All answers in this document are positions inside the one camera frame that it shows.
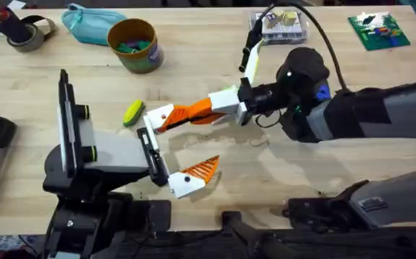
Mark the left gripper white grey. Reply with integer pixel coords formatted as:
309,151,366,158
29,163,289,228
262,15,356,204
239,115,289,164
42,104,220,199

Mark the yellow green toy vegetable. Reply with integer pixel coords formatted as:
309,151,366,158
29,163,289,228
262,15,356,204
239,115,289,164
122,99,146,128

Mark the dark blue electric screwdriver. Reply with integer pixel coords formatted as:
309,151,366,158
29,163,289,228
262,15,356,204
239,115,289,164
0,1,32,44

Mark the right wrist pale plate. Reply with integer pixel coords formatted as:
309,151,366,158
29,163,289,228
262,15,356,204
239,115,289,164
243,38,265,87

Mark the brown tub with toys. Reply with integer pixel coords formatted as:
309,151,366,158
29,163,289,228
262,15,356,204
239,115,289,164
107,17,165,75

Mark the clear box with blocks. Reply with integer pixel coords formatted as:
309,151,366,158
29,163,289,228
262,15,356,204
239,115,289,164
249,9,309,46

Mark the left wrist black plate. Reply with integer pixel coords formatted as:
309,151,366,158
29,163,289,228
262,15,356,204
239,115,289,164
57,69,78,178

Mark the teal zip bag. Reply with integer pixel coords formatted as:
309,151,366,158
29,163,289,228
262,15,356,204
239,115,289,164
61,3,128,47

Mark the grey tape roll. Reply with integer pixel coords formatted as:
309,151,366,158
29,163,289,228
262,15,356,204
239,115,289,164
6,14,57,53

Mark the green board with blocks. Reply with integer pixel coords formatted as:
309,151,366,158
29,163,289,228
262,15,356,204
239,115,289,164
348,11,412,52

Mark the thin black cable loop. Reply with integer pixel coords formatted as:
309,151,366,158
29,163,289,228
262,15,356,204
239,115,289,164
254,109,284,130

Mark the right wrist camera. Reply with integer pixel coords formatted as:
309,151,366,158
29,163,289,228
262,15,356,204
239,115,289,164
239,28,265,73

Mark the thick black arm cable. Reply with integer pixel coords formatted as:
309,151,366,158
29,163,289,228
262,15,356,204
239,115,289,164
256,1,351,93

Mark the black rail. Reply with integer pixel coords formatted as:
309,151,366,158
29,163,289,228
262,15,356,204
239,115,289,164
121,210,416,259

